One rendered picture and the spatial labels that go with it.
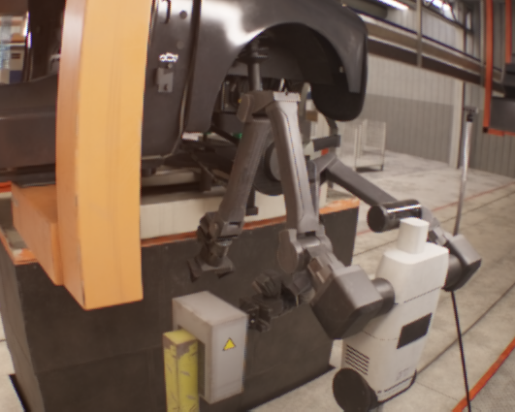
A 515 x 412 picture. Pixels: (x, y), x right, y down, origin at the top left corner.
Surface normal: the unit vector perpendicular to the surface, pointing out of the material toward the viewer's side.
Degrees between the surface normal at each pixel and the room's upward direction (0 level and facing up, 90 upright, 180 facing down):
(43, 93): 75
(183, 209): 90
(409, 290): 90
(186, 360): 90
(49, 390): 90
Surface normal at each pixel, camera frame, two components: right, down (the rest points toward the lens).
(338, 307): -0.85, 0.06
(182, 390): 0.63, 0.19
